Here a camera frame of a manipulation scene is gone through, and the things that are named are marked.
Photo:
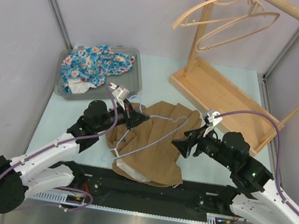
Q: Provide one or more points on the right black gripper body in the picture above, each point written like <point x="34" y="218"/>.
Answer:
<point x="210" y="145"/>

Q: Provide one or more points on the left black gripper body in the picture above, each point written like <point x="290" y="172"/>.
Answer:
<point x="122" y="115"/>

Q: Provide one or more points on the light blue wire hanger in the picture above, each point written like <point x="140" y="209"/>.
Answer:
<point x="149" y="144"/>

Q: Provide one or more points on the tan brown skirt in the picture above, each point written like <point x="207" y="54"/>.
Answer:
<point x="161" y="176"/>

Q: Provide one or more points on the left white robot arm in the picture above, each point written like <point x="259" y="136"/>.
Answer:
<point x="44" y="169"/>

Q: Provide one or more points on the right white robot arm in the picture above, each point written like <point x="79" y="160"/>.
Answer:
<point x="255" y="196"/>

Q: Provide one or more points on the lower wooden hanger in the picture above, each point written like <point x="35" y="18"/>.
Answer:
<point x="256" y="20"/>

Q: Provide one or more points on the wooden clothes rack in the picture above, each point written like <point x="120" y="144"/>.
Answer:
<point x="206" y="88"/>

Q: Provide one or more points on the blue floral cloth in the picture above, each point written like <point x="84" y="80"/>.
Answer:
<point x="89" y="68"/>

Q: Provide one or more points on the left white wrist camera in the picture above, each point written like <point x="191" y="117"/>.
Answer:
<point x="119" y="92"/>

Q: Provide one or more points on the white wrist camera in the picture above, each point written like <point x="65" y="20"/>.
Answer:
<point x="119" y="92"/>
<point x="212" y="118"/>

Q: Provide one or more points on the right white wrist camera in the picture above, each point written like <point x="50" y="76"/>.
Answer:
<point x="212" y="118"/>

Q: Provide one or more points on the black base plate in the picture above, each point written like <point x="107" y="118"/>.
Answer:
<point x="189" y="200"/>

